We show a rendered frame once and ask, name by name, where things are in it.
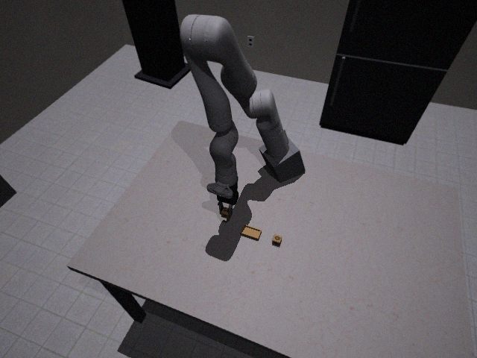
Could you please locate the tan cube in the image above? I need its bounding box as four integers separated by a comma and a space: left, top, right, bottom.
221, 207, 229, 219
272, 234, 282, 246

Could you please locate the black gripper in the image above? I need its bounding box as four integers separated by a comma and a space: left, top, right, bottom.
207, 170, 239, 218

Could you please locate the tan rectangular tray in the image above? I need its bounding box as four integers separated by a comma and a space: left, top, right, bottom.
241, 224, 262, 241

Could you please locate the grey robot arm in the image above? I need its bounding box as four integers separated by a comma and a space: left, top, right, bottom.
180, 14, 289, 177

